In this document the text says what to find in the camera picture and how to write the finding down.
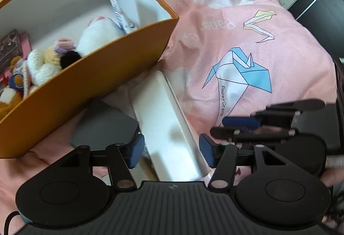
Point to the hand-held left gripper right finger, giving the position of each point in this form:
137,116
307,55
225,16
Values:
208,151

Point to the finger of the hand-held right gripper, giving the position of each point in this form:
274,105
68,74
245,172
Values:
242,134
242,122

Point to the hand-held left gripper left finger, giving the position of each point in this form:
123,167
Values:
135,150

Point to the long white box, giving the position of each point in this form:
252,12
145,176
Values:
161,122

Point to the orange cardboard storage box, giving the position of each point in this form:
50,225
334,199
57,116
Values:
80,90

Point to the black fluffy ball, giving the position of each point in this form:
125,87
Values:
70,59

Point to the pink striped white plush toy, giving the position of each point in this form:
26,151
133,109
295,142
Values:
96,36

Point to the pink case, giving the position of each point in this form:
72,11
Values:
26,44

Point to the dark printed box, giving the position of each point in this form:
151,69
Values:
10,49

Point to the person's right hand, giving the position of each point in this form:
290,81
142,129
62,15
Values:
333,177

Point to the pink printed blanket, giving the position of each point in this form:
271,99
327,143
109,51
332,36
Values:
228,63

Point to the dark wardrobe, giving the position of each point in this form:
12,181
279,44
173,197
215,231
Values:
322,22

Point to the white yellow crochet toy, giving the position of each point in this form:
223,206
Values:
40,68

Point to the cream crochet pouch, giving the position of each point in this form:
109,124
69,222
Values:
28,84

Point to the brown plush toy blue outfit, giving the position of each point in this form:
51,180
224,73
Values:
10,95

